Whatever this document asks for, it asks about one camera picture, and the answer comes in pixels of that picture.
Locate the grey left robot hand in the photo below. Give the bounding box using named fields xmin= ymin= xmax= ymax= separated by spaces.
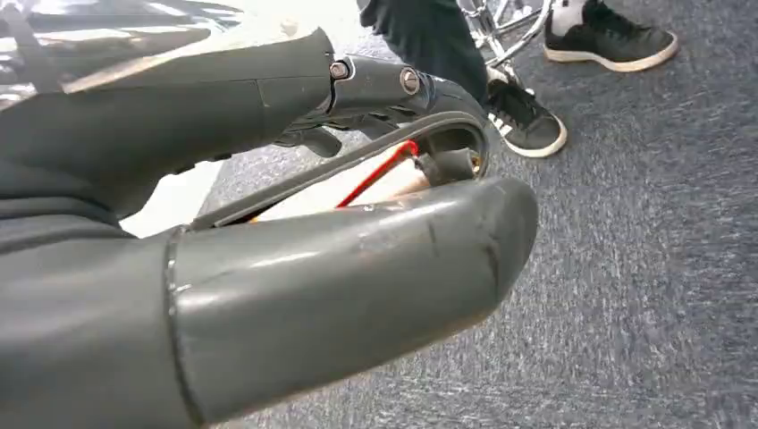
xmin=0 ymin=27 xmax=540 ymax=429

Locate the chrome chair base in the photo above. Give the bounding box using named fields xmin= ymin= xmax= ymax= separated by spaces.
xmin=457 ymin=0 xmax=557 ymax=85

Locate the person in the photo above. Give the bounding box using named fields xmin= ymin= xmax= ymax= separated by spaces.
xmin=358 ymin=0 xmax=680 ymax=160

